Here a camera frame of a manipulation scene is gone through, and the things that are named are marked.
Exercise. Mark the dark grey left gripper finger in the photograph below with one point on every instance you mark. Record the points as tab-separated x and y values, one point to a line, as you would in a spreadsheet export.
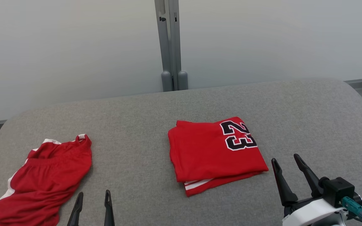
76	212
108	210

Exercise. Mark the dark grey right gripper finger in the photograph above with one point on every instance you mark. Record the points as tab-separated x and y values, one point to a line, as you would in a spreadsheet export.
283	186
309	175

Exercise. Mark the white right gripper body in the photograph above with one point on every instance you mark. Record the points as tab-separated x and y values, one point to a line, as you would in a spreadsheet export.
306	213

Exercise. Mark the red shorts with white trim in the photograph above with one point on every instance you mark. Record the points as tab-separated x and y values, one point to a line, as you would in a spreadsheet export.
42	179

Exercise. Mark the red jersey with number 23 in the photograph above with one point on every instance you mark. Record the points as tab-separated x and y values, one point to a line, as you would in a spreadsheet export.
206	150

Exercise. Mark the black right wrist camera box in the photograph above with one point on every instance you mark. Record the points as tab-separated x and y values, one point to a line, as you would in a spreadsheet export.
338	190

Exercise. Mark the grey partition post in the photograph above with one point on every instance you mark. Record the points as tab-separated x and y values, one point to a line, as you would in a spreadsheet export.
168	47

